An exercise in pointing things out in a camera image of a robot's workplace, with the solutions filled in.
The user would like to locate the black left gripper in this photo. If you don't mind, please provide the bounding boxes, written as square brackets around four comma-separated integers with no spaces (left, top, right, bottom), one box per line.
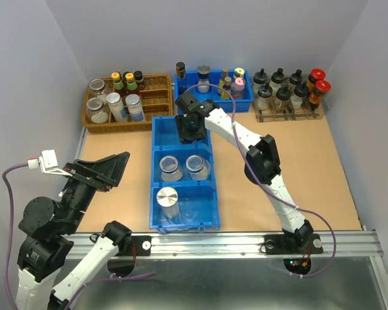
[65,148,133,230]

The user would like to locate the round open-top glass jar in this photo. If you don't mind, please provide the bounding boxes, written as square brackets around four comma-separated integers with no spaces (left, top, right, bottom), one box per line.
[160,155,183,182]

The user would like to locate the tall silver-lid glass jar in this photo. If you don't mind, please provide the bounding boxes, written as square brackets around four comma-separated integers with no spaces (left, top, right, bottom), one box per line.
[156,187,180,220]

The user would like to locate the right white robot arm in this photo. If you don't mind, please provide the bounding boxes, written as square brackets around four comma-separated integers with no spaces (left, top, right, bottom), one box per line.
[175,92,313,252]

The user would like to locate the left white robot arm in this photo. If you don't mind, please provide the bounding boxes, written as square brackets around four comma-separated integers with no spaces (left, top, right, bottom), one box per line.
[16,150,131,309]

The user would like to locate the brown wicker basket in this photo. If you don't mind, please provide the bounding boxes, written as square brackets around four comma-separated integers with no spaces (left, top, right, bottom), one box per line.
[81,74,173,134]

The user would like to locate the yellow-label bottle front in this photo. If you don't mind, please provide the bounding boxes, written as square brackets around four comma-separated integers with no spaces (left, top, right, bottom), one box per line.
[221,76,232,100]

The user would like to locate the yellow-label bottle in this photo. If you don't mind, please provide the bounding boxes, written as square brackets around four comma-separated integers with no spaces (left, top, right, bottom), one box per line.
[218,67,230,99]
[221,76,232,100]

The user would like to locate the blue plastic tray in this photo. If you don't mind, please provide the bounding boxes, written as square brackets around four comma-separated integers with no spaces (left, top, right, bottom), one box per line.
[174,69,253,113]

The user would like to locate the tall silver-lid salt jar left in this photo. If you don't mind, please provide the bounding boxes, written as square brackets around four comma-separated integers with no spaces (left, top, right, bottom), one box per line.
[106,92,128,123]

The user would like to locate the tall silver-lid salt jar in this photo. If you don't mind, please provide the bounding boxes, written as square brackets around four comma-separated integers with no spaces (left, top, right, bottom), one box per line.
[106,92,128,123]
[125,94,146,122]

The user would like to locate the tall silver-lid salt jar right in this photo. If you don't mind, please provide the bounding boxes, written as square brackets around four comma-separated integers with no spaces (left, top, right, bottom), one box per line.
[125,94,146,122]

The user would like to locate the round glass jar in basket front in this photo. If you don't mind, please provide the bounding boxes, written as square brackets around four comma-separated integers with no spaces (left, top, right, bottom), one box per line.
[85,97,109,124]

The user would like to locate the silver-top salt shaker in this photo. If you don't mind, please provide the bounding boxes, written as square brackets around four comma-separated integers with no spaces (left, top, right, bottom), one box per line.
[197,65,211,94]

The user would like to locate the pink-lid jar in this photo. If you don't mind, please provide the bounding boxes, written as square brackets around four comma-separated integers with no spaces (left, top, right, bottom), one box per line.
[231,77,246,99]

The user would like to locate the tall black-cap grinder bottle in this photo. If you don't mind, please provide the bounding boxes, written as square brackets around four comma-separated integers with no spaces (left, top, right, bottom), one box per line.
[176,61,187,95]

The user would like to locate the yellow-label bottle back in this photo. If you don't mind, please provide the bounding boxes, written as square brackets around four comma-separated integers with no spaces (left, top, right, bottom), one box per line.
[218,67,230,99]

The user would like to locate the yellow-cap green-label sauce bottle right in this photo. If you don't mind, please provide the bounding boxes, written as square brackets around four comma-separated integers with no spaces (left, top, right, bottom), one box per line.
[123,72,140,96]

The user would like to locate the yellow-cap green-label sauce bottle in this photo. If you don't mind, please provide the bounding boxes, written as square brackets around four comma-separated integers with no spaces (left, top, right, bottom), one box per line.
[123,72,140,96]
[111,72,126,98]

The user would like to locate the green-lid jar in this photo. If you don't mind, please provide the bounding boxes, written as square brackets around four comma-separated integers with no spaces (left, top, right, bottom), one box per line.
[233,67,245,80]

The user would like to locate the blue three-compartment plastic bin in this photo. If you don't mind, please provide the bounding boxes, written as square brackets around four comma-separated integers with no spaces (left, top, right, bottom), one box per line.
[149,116,221,234]

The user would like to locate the dark-cap brown sauce bottle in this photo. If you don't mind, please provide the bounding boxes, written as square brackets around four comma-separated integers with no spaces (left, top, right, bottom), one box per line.
[134,70,146,90]

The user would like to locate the black-cap dispenser bottle front left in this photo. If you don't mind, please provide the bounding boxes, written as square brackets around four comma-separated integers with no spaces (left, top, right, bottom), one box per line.
[256,82,272,110]

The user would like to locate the black-cap dispenser bottle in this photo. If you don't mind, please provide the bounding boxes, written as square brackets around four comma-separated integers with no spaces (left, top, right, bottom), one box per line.
[256,82,272,110]
[253,68,268,92]
[274,85,291,112]
[290,81,309,110]
[288,69,303,88]
[270,68,285,90]

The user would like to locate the yellow-cap green-label sauce bottle left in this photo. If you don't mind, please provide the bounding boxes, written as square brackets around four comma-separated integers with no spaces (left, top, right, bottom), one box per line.
[111,72,126,98]

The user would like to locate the round glass jar in basket back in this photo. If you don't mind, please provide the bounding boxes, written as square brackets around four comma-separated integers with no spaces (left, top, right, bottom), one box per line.
[88,79,112,104]

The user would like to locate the black-cap dispenser bottle back left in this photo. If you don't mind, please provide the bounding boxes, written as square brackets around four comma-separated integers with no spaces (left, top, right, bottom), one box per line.
[253,68,268,92]

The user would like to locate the clear acrylic bottle rack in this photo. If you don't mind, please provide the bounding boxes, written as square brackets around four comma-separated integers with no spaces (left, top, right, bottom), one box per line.
[251,93,329,123]

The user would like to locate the black-cap dispenser bottle front middle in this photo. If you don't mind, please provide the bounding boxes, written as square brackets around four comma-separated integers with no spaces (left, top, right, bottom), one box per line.
[274,85,291,112]

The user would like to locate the black-cap dispenser bottle back middle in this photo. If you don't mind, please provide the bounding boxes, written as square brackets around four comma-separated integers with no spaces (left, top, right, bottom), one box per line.
[270,68,285,90]

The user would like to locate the black-cap dispenser bottle front right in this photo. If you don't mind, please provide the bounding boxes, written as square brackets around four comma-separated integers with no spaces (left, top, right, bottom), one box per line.
[290,81,309,110]

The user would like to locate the black-cap dispenser bottle back right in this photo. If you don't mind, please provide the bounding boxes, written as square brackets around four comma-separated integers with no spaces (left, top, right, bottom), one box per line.
[288,69,303,88]

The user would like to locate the red-lid sauce jar front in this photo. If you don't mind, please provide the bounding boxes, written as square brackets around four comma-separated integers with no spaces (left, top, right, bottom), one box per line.
[308,79,331,110]

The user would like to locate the red-lid sauce jar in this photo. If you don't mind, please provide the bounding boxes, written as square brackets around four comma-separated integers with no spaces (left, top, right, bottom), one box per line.
[307,68,326,90]
[308,79,331,110]

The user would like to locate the red-lid sauce jar back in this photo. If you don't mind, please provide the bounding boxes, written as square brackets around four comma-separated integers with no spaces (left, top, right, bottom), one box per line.
[307,68,326,90]

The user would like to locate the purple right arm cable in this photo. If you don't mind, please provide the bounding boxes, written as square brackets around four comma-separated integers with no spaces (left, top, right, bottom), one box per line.
[179,84,337,279]

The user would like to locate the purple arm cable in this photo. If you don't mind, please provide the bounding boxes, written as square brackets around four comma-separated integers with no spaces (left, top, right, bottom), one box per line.
[179,84,337,279]
[1,161,32,309]

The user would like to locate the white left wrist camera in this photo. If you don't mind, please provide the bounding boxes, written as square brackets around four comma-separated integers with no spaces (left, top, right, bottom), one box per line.
[27,149,72,176]

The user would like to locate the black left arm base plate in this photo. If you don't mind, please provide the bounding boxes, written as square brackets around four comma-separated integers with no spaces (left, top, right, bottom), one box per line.
[116,235,152,257]

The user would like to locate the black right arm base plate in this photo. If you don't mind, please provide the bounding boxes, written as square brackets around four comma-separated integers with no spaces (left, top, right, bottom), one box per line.
[263,234,323,255]

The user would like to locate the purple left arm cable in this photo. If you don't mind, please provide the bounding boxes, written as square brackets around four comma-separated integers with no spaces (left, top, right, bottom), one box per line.
[1,161,32,309]

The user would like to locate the aluminium table edge rail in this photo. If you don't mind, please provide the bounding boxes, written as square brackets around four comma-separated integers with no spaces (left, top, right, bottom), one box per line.
[59,229,384,259]

